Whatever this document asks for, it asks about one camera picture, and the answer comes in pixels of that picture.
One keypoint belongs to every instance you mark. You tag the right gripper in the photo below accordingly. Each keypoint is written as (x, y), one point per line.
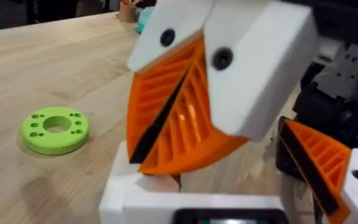
(343, 18)

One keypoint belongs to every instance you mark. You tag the green disc with holes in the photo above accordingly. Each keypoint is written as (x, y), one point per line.
(73, 140)

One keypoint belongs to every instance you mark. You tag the teal plastic object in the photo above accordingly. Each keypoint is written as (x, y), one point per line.
(144, 20)

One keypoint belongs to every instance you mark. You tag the brown cardboard cup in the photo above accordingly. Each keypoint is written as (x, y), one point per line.
(127, 14)

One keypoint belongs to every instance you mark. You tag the bare white left gripper left finger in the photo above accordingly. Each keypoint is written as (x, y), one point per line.
(113, 199)

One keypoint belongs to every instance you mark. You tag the finger of the white orange right gripper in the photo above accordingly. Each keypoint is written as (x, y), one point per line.
(154, 93)
(259, 62)

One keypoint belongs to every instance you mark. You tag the white orange left gripper right finger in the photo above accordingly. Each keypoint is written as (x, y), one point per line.
(328, 161)

